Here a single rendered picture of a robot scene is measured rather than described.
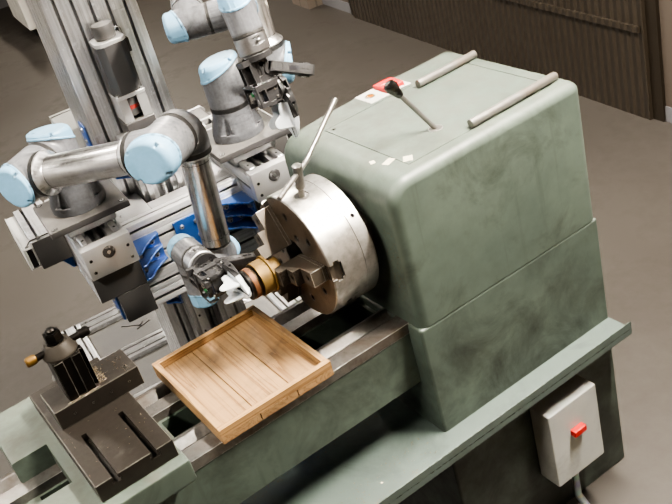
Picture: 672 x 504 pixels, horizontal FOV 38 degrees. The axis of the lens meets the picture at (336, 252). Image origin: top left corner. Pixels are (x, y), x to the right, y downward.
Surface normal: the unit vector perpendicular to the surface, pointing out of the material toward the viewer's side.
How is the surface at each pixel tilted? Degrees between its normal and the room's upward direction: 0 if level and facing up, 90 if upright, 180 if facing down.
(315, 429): 90
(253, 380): 0
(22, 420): 0
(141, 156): 89
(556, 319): 90
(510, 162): 90
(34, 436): 0
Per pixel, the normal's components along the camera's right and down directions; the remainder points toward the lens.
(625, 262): -0.24, -0.83
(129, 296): 0.47, 0.37
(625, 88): -0.85, 0.43
